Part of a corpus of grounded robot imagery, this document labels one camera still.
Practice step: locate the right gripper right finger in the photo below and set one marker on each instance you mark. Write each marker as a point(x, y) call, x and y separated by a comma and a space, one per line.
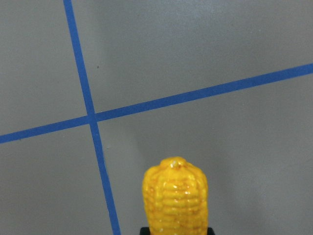
point(210, 231)

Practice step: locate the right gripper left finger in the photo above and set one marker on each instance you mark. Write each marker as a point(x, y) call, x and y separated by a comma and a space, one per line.
point(145, 231)

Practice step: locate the yellow toy corn cob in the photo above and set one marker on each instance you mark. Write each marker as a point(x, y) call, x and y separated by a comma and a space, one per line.
point(175, 196)

